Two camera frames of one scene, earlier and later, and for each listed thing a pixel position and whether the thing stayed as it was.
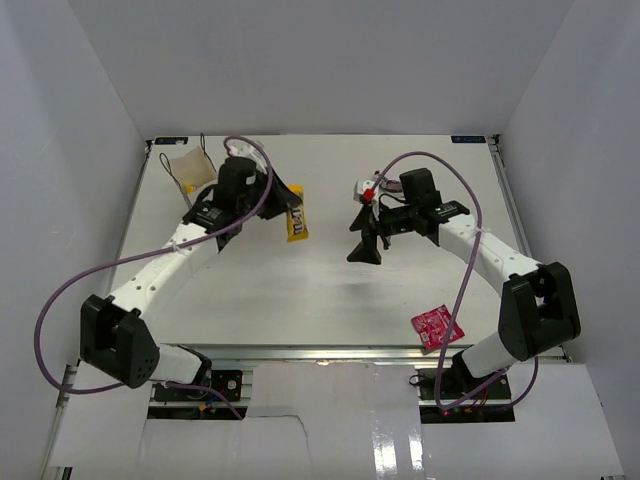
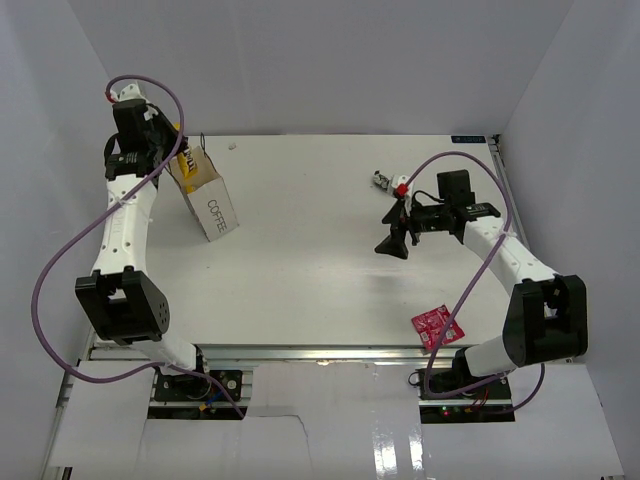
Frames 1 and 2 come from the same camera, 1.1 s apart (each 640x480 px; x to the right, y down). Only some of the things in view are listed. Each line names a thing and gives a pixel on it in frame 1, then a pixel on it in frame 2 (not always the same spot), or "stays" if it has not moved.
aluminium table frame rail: [315, 353] stays
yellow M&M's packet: [297, 226] → [187, 162]
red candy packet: [432, 326] stays
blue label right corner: [468, 139] stays
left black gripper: [279, 191] → [161, 121]
